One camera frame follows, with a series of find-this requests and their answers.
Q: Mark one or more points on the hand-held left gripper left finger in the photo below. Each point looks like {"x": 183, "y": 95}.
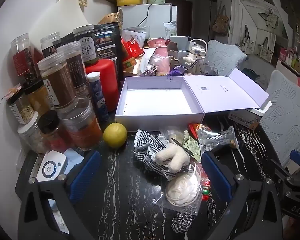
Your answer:
{"x": 86, "y": 175}

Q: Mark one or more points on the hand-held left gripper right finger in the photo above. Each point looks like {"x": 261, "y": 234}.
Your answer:
{"x": 216, "y": 177}

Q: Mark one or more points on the bagged white fabric flower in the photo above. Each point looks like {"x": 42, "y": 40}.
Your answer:
{"x": 182, "y": 187}

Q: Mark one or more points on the silver snack packet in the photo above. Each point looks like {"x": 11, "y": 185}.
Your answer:
{"x": 215, "y": 138}

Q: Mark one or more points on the green snack packet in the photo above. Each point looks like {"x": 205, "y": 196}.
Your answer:
{"x": 191, "y": 146}

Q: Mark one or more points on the white plush toy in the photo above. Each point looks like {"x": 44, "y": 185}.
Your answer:
{"x": 171, "y": 157}

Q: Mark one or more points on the red gold candy packet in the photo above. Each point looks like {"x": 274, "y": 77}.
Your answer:
{"x": 197, "y": 130}

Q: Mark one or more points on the small dark gingham scrunchie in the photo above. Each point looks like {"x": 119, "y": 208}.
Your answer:
{"x": 182, "y": 222}

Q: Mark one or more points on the clear zip bag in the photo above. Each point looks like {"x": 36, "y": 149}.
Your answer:
{"x": 172, "y": 133}

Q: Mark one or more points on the gingham lace scrunchie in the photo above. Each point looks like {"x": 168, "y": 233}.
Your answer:
{"x": 146, "y": 145}

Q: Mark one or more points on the lavender gift box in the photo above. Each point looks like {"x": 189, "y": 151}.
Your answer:
{"x": 157, "y": 102}

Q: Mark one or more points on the light blue card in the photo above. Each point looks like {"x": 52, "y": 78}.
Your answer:
{"x": 73, "y": 158}

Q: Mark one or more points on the white round charger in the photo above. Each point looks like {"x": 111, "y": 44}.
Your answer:
{"x": 51, "y": 166}

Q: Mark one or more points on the grey quilted chair pad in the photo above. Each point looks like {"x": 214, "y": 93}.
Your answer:
{"x": 287, "y": 120}

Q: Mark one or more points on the wide clear jar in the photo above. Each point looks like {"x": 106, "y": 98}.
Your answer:
{"x": 81, "y": 127}

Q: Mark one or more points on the yellow lemon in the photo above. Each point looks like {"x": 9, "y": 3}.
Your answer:
{"x": 115, "y": 135}

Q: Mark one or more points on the black lid spice jar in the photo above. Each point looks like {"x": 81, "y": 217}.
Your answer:
{"x": 51, "y": 132}

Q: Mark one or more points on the orange white medicine box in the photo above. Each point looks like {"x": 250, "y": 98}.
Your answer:
{"x": 245, "y": 121}

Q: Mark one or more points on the white blue open box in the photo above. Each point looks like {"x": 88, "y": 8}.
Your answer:
{"x": 261, "y": 110}

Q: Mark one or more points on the white lid jar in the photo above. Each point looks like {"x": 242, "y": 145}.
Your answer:
{"x": 30, "y": 135}

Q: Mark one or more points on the blue tablet tube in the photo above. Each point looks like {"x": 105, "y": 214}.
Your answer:
{"x": 98, "y": 97}

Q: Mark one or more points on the yellow powder jar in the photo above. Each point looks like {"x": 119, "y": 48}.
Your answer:
{"x": 38, "y": 100}

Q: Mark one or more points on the seed jar pink lid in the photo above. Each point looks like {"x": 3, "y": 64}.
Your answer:
{"x": 20, "y": 107}

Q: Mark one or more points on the dark bag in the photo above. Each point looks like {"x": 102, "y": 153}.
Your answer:
{"x": 252, "y": 75}

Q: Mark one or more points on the row of bottles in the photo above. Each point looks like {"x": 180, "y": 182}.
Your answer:
{"x": 295, "y": 60}

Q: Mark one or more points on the red canister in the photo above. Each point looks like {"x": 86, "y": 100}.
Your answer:
{"x": 103, "y": 75}

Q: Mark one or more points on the dark label jar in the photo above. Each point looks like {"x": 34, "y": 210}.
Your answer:
{"x": 77, "y": 67}

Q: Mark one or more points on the glass mug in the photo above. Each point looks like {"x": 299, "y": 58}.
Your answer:
{"x": 208, "y": 68}

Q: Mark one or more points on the purple yarn tassel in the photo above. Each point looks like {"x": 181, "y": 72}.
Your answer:
{"x": 177, "y": 71}

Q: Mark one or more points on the cream tote bag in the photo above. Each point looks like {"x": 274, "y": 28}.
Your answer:
{"x": 247, "y": 43}
{"x": 266, "y": 50}

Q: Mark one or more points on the orange box green label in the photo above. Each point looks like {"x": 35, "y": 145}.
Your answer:
{"x": 130, "y": 65}

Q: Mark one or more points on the small white bear figure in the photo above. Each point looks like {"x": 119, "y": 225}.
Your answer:
{"x": 190, "y": 60}

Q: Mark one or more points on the grey quilted cushion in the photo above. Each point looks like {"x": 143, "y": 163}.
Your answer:
{"x": 225, "y": 56}

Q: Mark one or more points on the beige mug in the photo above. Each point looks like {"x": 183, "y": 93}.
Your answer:
{"x": 174, "y": 62}

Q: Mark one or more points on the clear bag pink contents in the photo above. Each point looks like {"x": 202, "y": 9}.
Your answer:
{"x": 161, "y": 63}

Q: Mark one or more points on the dark berry jar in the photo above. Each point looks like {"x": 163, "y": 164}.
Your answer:
{"x": 86, "y": 45}

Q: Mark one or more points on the red label jar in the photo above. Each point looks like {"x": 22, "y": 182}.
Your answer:
{"x": 22, "y": 57}

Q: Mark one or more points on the black foil pouch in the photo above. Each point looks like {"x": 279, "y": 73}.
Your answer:
{"x": 107, "y": 42}

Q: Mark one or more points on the black label jar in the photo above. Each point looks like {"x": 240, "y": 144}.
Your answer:
{"x": 51, "y": 45}

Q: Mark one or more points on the red paper packet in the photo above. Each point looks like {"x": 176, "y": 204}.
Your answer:
{"x": 133, "y": 48}

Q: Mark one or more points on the white open carton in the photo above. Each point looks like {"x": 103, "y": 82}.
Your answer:
{"x": 180, "y": 42}

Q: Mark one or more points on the pink paper cup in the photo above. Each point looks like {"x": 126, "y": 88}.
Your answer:
{"x": 158, "y": 46}

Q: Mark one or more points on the white printed paper sheet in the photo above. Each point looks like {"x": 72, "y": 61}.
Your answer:
{"x": 136, "y": 36}

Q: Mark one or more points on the brown patterned tote bag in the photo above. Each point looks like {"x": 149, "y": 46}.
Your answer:
{"x": 221, "y": 23}

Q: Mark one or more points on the green white pouch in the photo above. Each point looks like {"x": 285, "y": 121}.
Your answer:
{"x": 170, "y": 28}

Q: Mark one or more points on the white foam board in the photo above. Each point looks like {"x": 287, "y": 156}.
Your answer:
{"x": 57, "y": 17}

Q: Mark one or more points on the white mini fridge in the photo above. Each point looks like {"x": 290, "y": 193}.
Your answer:
{"x": 160, "y": 15}

